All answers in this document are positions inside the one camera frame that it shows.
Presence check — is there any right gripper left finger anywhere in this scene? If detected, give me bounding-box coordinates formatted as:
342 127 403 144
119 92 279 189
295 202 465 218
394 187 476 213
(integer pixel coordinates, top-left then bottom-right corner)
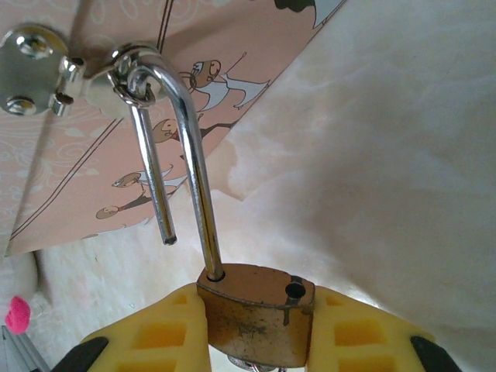
56 281 212 372

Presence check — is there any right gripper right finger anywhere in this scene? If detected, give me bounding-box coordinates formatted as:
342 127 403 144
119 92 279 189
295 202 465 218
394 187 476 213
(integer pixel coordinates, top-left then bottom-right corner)
305 284 463 372

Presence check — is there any brass padlock with silver shackle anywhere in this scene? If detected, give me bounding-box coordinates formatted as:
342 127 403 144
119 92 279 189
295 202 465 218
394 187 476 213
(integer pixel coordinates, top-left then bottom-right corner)
126 64 317 369

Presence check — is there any large pink pompom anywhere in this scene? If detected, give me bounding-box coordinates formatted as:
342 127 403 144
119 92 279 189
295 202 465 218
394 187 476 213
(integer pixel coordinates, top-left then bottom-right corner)
4 296 32 336

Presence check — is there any pink tin box with cartoon couple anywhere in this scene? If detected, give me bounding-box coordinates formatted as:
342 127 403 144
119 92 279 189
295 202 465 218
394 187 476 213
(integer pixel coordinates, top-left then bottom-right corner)
0 0 350 259

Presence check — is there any silver metal hasp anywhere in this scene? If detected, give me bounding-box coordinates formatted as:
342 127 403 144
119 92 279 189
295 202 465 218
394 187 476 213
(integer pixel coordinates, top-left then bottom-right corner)
0 22 160 118

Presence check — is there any aluminium side frame rail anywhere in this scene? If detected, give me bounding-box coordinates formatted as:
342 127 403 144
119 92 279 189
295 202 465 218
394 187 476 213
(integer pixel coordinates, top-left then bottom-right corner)
0 324 51 372

